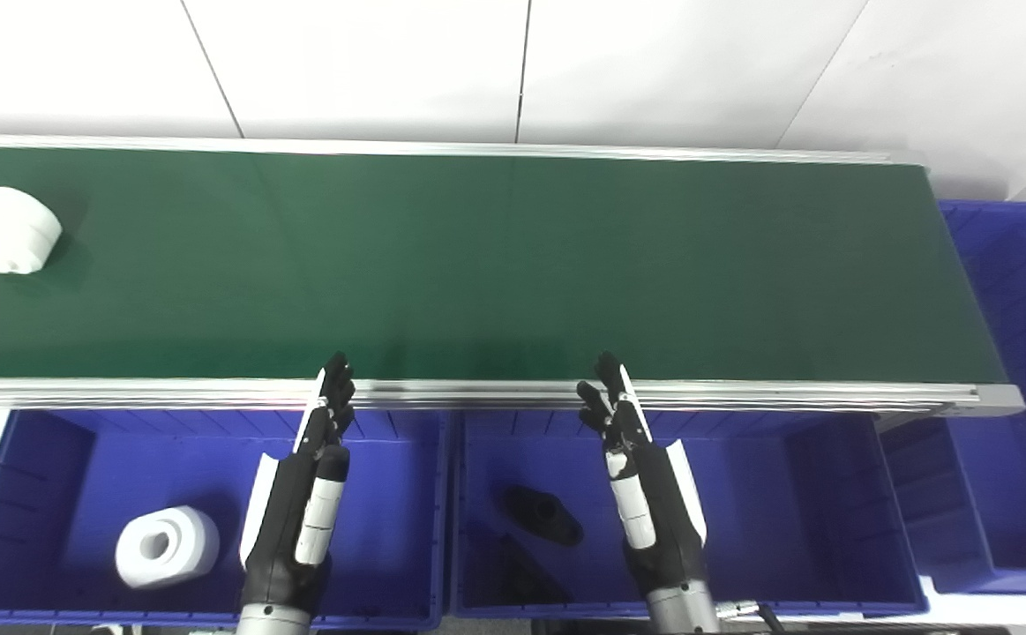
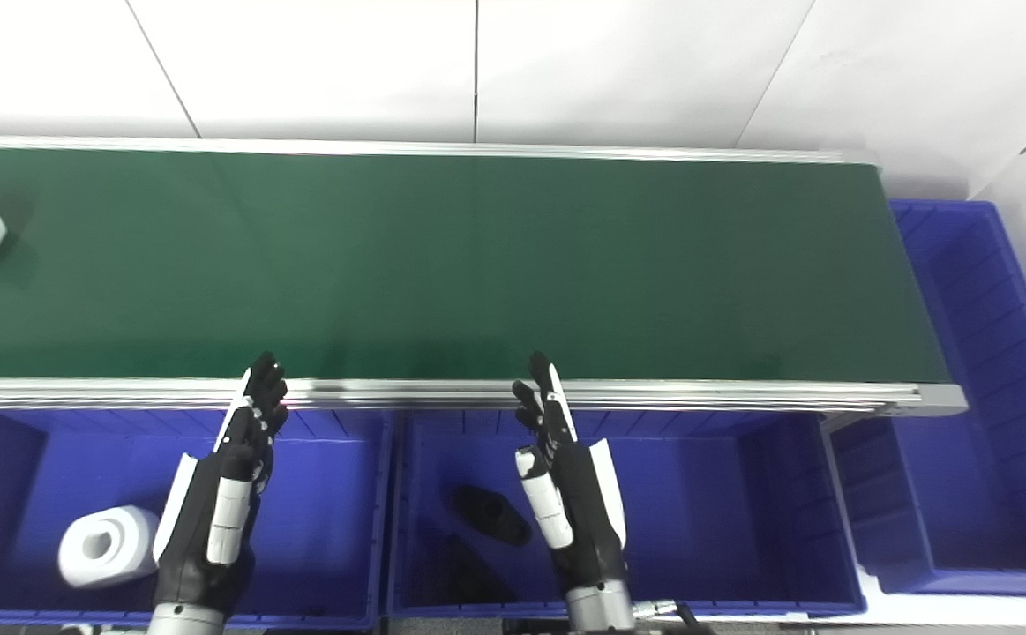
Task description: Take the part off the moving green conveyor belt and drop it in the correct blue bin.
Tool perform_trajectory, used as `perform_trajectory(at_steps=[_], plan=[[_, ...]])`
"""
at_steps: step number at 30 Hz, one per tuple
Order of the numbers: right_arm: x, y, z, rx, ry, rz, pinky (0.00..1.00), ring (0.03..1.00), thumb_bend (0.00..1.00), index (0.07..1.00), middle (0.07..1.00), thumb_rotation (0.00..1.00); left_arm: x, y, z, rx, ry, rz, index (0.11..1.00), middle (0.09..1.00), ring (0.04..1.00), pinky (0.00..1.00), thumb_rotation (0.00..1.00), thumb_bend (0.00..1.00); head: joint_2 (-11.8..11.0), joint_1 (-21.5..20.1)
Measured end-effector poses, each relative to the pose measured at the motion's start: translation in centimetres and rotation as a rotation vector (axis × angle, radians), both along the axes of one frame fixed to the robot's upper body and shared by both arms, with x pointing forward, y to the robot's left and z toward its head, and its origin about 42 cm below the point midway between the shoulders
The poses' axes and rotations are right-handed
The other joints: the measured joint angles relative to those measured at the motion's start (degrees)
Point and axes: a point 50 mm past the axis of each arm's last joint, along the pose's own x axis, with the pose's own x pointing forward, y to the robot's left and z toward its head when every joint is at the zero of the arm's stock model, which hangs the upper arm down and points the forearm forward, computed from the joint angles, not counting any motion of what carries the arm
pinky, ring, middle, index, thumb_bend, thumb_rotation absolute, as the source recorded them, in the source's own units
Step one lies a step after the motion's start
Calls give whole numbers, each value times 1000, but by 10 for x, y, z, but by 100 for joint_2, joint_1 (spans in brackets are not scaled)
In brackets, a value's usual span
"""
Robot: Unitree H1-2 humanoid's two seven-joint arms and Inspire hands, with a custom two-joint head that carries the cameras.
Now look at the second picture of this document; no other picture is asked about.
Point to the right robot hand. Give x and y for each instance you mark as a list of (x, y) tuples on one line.
[(579, 511)]

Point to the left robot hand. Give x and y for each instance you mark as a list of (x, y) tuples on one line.
[(204, 529)]

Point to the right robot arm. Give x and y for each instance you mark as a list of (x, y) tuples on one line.
[(599, 610)]

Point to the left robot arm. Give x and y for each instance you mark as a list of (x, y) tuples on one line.
[(184, 621)]

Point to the black flat plastic part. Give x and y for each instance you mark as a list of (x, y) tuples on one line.
[(493, 514)]

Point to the blue plastic bin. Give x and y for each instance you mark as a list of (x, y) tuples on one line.
[(989, 353), (707, 520), (327, 520)]

